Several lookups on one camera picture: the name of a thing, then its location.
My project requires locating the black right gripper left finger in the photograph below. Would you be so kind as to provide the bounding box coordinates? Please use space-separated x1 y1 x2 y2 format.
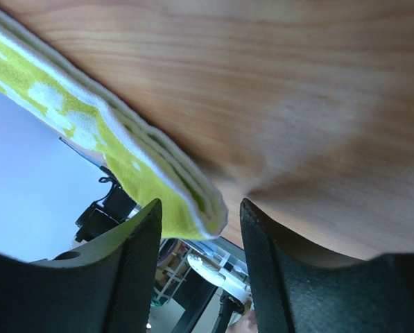
0 199 162 332

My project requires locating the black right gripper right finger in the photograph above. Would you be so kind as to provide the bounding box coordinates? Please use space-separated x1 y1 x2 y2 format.
240 199 414 332

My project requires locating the yellow and cream towel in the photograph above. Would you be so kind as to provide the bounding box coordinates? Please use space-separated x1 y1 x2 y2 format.
0 10 227 240

